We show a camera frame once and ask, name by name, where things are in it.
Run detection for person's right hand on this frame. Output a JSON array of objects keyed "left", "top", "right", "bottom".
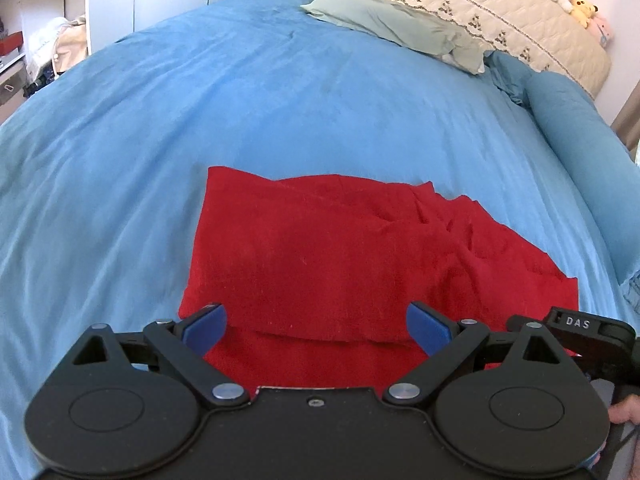
[{"left": 598, "top": 392, "right": 640, "bottom": 467}]

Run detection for rolled blue duvet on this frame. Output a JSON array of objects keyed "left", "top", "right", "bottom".
[{"left": 484, "top": 51, "right": 639, "bottom": 310}]

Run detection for white bag on shelf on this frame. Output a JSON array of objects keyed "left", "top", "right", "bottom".
[{"left": 26, "top": 14, "right": 89, "bottom": 82}]

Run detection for red box on shelf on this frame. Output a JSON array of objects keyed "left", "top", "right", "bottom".
[{"left": 0, "top": 32, "right": 24, "bottom": 56}]

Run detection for red cloth garment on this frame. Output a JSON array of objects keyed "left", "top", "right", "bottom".
[{"left": 179, "top": 167, "right": 578, "bottom": 391}]

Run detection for light pink plush toy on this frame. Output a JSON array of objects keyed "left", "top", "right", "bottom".
[{"left": 587, "top": 15, "right": 614, "bottom": 49}]

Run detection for green pillow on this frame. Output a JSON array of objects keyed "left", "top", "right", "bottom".
[{"left": 303, "top": 0, "right": 488, "bottom": 75}]

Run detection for white shelf unit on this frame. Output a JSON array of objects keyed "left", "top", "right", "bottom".
[{"left": 1, "top": 0, "right": 91, "bottom": 120}]

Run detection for blue bed sheet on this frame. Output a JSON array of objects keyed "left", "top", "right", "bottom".
[{"left": 1, "top": 0, "right": 639, "bottom": 479}]

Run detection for yellow plush toy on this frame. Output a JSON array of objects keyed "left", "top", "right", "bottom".
[{"left": 570, "top": 0, "right": 598, "bottom": 28}]

